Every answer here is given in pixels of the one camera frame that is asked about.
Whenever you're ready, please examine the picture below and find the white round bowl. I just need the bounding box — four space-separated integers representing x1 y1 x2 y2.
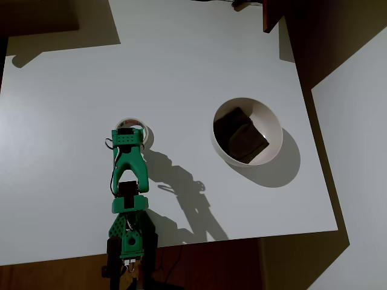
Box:
210 97 284 167

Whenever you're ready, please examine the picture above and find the black table clamp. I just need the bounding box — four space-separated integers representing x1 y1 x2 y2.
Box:
141 225 160 290
101 237 122 290

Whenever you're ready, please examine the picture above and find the brown wooden shelf board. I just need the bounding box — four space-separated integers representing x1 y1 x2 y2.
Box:
262 0 287 34

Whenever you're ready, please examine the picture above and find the thin black cable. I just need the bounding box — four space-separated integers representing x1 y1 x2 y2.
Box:
155 243 184 280

